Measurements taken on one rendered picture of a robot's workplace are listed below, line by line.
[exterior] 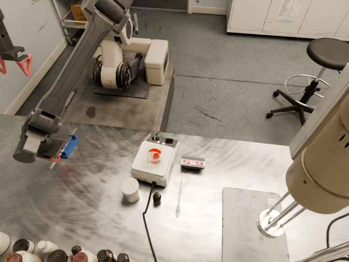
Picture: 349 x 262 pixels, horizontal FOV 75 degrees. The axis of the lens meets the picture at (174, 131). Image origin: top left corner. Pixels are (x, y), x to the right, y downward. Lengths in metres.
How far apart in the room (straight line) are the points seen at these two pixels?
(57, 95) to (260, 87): 2.05
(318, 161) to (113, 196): 0.66
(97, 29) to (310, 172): 0.61
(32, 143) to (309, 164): 0.69
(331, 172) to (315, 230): 0.56
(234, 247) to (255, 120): 1.48
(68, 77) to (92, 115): 0.94
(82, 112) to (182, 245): 1.18
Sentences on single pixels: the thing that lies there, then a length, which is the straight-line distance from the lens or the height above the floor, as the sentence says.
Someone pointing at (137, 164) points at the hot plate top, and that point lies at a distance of 0.80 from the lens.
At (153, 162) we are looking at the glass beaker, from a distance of 0.76.
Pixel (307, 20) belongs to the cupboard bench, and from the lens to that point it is 3.22.
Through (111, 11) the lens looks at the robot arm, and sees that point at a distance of 0.72.
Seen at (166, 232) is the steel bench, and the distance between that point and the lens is 0.80.
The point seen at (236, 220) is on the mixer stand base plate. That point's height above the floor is 0.76.
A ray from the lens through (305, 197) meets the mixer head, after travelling 0.44.
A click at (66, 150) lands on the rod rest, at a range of 1.01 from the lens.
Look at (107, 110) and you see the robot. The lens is 1.65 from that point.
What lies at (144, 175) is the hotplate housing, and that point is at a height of 0.81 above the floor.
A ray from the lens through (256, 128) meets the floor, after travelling 2.08.
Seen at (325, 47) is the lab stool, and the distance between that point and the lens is 1.97.
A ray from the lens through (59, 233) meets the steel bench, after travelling 0.88.
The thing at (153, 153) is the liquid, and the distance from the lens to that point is 0.77.
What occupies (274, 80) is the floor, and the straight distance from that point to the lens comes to 2.61.
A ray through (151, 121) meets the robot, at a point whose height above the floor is 0.36.
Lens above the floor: 1.53
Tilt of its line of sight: 52 degrees down
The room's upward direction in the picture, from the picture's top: straight up
